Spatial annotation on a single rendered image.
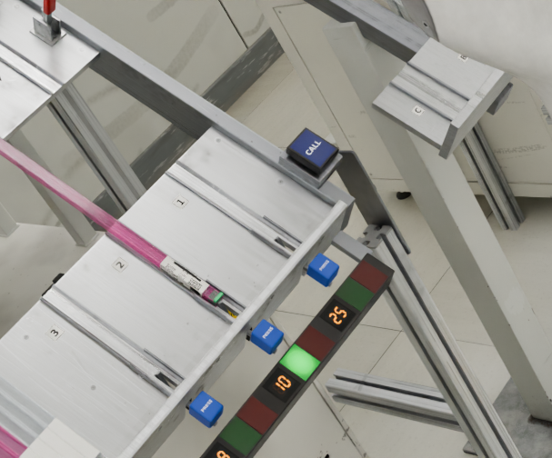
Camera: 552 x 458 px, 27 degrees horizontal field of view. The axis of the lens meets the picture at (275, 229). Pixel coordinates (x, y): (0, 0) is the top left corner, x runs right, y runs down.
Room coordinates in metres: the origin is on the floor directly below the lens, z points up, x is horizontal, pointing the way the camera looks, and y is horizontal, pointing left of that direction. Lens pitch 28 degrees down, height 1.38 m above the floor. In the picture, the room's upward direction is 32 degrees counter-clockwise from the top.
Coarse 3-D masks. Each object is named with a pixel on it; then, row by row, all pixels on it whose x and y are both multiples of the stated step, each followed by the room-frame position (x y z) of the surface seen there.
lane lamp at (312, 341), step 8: (312, 328) 1.09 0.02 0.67; (304, 336) 1.08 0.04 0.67; (312, 336) 1.08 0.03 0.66; (320, 336) 1.08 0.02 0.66; (304, 344) 1.07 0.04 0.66; (312, 344) 1.07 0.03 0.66; (320, 344) 1.07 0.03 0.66; (328, 344) 1.07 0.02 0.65; (312, 352) 1.06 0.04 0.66; (320, 352) 1.06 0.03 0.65; (320, 360) 1.05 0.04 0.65
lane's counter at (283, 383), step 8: (272, 376) 1.05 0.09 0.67; (280, 376) 1.05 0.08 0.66; (288, 376) 1.04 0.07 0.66; (264, 384) 1.04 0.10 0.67; (272, 384) 1.04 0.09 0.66; (280, 384) 1.04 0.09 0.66; (288, 384) 1.04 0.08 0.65; (296, 384) 1.04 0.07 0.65; (272, 392) 1.03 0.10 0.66; (280, 392) 1.03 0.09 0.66; (288, 392) 1.03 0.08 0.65
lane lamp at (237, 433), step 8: (232, 424) 1.01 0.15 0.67; (240, 424) 1.01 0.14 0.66; (224, 432) 1.00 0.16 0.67; (232, 432) 1.00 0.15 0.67; (240, 432) 1.00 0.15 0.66; (248, 432) 1.00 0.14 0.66; (256, 432) 1.00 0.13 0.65; (232, 440) 1.00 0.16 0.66; (240, 440) 0.99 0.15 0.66; (248, 440) 0.99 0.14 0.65; (256, 440) 0.99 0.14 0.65; (240, 448) 0.99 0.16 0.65; (248, 448) 0.99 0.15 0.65
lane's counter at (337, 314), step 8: (328, 304) 1.11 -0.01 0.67; (336, 304) 1.11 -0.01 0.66; (328, 312) 1.10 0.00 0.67; (336, 312) 1.10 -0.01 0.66; (344, 312) 1.10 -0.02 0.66; (352, 312) 1.10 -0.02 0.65; (328, 320) 1.09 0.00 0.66; (336, 320) 1.09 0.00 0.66; (344, 320) 1.09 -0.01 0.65; (336, 328) 1.08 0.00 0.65; (344, 328) 1.08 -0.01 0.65
